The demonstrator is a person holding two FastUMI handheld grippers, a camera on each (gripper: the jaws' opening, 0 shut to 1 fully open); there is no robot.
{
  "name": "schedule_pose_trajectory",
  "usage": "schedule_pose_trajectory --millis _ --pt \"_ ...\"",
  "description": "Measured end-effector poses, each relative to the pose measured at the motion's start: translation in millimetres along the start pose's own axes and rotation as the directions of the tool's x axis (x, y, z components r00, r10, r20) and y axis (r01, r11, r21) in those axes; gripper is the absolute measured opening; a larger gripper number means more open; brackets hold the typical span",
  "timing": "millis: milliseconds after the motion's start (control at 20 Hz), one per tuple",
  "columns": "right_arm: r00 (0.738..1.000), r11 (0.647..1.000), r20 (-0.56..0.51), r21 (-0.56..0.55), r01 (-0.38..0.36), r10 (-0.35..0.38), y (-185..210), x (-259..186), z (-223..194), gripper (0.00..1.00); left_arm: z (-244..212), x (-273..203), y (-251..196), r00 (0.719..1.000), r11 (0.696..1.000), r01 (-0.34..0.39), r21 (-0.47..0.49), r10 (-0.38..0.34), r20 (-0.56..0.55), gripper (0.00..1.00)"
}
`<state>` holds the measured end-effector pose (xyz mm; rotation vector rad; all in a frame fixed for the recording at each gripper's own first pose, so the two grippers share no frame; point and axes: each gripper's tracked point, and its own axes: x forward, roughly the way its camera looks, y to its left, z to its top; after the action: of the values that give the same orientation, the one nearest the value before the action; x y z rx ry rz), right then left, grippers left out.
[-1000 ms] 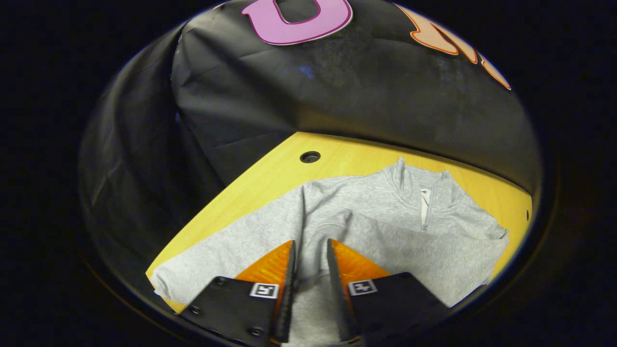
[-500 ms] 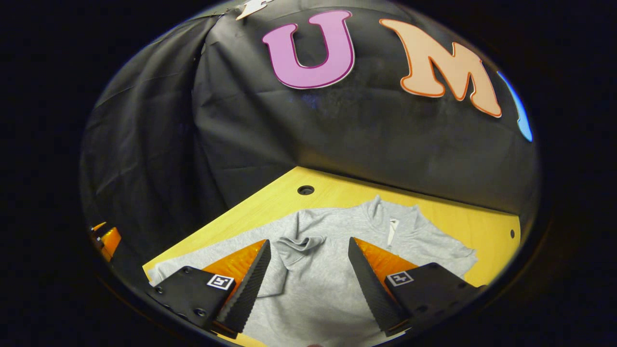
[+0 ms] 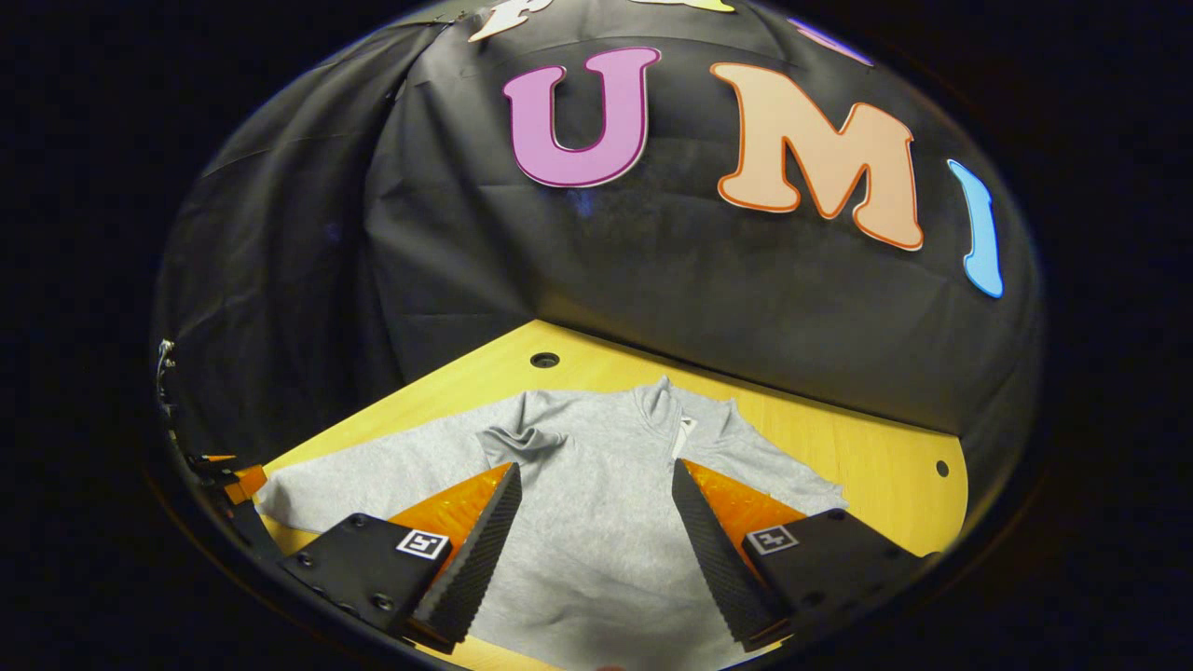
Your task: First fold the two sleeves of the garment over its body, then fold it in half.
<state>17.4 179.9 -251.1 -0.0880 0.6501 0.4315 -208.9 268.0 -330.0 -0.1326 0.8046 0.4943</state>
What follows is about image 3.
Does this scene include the grey sweatshirt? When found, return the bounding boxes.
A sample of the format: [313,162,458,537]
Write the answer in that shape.
[256,376,849,671]

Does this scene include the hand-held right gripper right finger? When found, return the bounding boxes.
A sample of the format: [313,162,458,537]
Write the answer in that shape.
[671,459,938,651]

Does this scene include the black backdrop cloth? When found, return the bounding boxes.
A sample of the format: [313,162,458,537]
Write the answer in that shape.
[154,0,1043,467]

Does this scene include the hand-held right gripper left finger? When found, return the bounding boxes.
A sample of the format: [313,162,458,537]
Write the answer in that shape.
[280,461,523,653]

